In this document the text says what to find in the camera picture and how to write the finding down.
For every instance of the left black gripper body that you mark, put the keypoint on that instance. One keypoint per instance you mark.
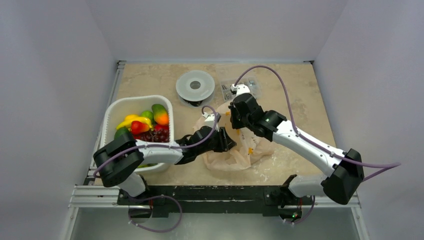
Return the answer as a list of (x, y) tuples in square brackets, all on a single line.
[(214, 145)]

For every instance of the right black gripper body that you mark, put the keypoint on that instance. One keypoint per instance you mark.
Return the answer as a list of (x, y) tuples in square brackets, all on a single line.
[(235, 114)]

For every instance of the orange printed plastic bag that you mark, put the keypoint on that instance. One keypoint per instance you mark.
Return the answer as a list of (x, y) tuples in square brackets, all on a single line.
[(248, 150)]

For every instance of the green orange mango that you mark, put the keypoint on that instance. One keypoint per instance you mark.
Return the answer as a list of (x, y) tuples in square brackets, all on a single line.
[(160, 114)]

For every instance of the red orange fake fruit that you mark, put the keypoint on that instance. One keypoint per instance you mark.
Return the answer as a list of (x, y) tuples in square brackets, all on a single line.
[(138, 127)]

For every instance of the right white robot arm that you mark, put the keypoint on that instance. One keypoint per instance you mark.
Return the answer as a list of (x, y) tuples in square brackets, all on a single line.
[(341, 172)]

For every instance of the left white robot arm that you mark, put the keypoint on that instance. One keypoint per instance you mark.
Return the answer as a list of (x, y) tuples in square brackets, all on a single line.
[(117, 161)]

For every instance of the clear screw organizer box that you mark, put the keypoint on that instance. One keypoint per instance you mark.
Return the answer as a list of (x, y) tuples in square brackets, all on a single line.
[(227, 74)]

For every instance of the grey filament spool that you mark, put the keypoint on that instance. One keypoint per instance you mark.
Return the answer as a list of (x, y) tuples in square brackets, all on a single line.
[(195, 88)]

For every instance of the red apple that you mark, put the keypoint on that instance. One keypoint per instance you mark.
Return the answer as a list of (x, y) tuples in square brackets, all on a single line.
[(161, 128)]

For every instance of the red purple grape bunch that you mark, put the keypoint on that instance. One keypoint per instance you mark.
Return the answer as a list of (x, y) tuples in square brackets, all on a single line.
[(155, 136)]

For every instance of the small green lime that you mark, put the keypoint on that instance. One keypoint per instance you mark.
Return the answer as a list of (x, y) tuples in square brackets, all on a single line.
[(148, 114)]

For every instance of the yellow banana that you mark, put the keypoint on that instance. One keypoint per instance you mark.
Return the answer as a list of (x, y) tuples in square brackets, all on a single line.
[(128, 121)]

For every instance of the white plastic basket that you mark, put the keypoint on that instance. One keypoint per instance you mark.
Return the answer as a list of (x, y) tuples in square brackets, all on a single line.
[(116, 113)]

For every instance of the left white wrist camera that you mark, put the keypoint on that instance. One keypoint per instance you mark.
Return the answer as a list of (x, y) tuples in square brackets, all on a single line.
[(212, 120)]

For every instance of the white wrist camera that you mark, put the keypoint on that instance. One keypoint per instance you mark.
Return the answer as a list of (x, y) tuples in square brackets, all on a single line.
[(239, 89), (212, 120)]

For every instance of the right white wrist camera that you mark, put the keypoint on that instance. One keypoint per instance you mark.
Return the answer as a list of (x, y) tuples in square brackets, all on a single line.
[(239, 89)]

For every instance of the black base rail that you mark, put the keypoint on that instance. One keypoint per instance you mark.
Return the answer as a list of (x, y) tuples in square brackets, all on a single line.
[(267, 200)]

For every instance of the aluminium frame rail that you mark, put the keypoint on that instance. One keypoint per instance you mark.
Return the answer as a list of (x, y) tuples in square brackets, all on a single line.
[(92, 193)]

